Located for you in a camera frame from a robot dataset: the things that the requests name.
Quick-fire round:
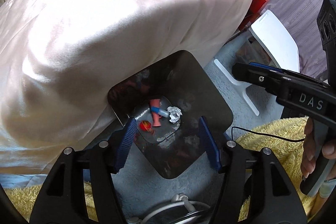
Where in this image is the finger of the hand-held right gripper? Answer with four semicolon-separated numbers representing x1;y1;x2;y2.
232;63;289;100
248;62;330;88

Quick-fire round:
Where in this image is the crumpled foil ball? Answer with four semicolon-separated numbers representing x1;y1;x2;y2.
168;106;182;124

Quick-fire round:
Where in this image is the white cable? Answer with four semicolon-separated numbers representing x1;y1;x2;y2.
129;194;210;224

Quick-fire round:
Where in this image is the white plastic stool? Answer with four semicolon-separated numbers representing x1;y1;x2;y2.
214;9;300;115

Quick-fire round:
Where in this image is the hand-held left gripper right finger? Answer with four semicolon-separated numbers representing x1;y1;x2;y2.
198;116;307;224

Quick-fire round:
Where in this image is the black trash bin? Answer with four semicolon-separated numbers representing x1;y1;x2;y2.
107;50;234;179

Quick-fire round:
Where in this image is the pink plastic tube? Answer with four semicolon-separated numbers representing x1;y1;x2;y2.
149;99;162;127

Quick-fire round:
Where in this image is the person's right forearm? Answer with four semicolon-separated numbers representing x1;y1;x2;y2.
315;178;336;214

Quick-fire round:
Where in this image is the small clear tube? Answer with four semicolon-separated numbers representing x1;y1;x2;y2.
151;107;169;118

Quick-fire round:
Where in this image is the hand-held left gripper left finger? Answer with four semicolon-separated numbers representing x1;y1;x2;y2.
29;118;137;224

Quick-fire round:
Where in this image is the light blue sheet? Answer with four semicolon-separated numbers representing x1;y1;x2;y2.
0;174;90;189

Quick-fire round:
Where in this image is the pink satin tablecloth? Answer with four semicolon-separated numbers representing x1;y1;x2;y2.
0;0;254;176

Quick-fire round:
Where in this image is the clear storage box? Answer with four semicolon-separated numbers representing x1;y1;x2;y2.
235;39;275;67

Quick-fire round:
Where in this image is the yellow fluffy blanket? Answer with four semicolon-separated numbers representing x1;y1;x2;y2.
0;118;336;224

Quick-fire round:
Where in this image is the red box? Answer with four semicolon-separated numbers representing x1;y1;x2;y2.
238;0;271;30

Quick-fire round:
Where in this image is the thin black cable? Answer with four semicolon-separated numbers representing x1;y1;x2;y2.
231;126;306;142

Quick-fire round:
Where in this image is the person's right hand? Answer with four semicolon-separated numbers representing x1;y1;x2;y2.
301;118;336;180

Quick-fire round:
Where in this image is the red candy wrapper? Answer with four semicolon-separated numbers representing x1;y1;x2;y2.
139;120;153;133

